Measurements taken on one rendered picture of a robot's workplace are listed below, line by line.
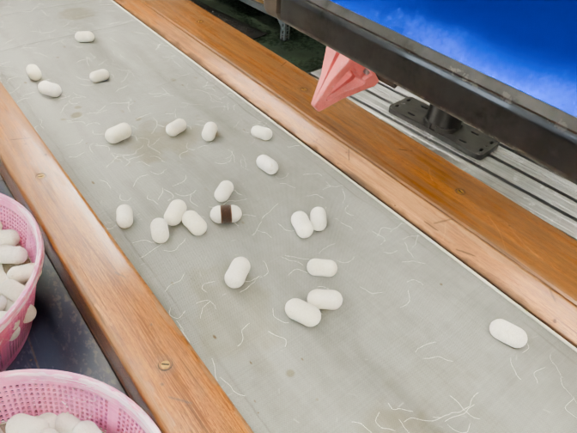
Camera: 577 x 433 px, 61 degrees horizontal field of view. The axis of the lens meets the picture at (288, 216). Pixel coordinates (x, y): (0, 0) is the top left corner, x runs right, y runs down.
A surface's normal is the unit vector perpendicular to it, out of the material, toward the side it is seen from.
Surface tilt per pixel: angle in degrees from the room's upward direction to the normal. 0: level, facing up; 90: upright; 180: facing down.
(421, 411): 0
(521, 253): 0
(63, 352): 0
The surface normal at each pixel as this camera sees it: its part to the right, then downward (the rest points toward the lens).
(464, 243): -0.51, -0.25
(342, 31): -0.78, 0.38
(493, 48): -0.63, -0.07
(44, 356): 0.07, -0.74
